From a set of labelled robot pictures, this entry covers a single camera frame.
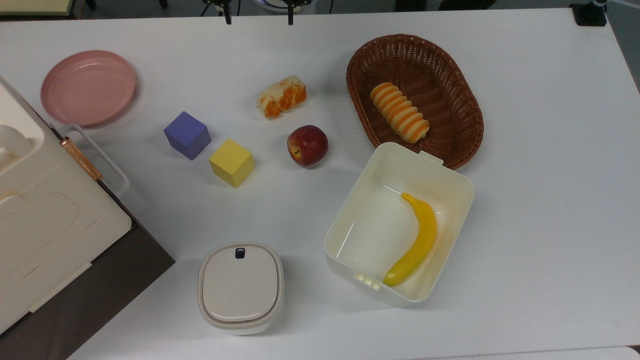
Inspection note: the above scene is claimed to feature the red apple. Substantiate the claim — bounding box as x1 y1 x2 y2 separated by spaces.
287 125 329 167

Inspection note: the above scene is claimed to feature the orange topped bread piece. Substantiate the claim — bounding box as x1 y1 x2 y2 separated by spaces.
257 75 307 119

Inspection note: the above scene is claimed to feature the pink round plate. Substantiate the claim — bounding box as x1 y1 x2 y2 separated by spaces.
40 50 137 128

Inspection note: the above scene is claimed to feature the black support leg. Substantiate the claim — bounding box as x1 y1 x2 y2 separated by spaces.
283 0 301 26
201 0 234 25

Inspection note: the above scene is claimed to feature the black table clamp mount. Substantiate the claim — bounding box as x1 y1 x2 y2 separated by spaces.
570 0 609 27

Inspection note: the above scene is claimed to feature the yellow cube block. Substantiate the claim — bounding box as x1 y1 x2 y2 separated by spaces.
208 138 255 189

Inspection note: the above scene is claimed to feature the cream toy cabinet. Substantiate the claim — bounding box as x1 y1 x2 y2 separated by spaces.
0 75 176 360

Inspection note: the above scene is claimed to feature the brown wicker basket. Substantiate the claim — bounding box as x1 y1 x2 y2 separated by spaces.
346 34 484 171

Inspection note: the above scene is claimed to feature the orange striped bread roll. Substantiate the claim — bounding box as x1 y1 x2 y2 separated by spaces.
369 82 430 144

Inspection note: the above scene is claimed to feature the cream open plastic container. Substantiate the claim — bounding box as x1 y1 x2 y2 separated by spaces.
323 142 476 308

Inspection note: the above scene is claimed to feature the cream lidded square container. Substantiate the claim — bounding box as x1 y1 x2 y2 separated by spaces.
197 242 284 336

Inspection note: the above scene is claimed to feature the yellow banana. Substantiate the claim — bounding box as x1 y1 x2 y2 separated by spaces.
383 192 438 288

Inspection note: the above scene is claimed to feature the purple cube block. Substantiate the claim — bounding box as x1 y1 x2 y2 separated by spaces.
163 111 212 161

